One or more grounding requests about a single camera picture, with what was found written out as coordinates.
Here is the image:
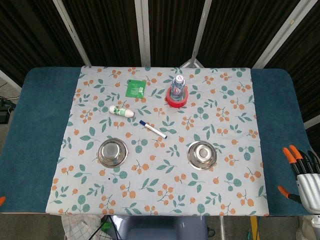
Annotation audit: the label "stainless steel bowl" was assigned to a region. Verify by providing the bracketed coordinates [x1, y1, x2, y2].
[97, 138, 130, 169]
[186, 140, 220, 171]

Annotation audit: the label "floral orange fruit tablecloth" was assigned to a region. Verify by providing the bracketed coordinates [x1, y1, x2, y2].
[45, 65, 270, 217]

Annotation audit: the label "teal blue table cover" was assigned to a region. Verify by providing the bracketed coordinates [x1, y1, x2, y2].
[0, 66, 313, 217]

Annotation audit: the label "white partition frame post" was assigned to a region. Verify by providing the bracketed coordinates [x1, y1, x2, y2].
[52, 0, 92, 67]
[134, 0, 151, 68]
[179, 0, 213, 69]
[251, 0, 309, 69]
[303, 114, 320, 130]
[0, 69, 22, 95]

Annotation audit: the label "thin white metal pole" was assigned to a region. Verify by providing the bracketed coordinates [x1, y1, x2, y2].
[219, 216, 226, 240]

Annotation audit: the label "white grid-pattern cloth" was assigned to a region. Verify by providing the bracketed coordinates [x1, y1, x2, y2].
[61, 214, 118, 240]

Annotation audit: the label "black power strip with cables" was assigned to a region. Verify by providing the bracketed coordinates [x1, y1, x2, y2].
[0, 96, 16, 125]

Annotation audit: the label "green foil sachet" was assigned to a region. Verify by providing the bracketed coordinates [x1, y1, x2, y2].
[124, 79, 147, 99]

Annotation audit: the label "red tape roll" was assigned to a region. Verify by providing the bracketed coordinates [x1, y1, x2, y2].
[165, 86, 190, 109]

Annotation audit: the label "clear plastic water bottle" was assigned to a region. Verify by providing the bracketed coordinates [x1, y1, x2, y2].
[170, 74, 187, 97]

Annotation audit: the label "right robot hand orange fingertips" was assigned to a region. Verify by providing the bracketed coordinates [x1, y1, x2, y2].
[277, 144, 320, 215]

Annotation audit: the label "small white green-label bottle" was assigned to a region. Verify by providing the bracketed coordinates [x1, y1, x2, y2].
[108, 104, 135, 119]

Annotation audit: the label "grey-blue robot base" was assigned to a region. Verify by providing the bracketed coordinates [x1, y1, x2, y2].
[112, 214, 208, 240]

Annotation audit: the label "yellow floor stand leg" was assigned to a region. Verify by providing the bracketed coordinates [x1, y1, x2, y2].
[250, 216, 260, 240]

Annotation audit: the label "white blue-capped marker pen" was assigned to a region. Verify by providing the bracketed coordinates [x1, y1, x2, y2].
[139, 119, 168, 139]

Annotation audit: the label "green plug with cable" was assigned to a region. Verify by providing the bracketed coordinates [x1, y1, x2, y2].
[89, 217, 118, 240]

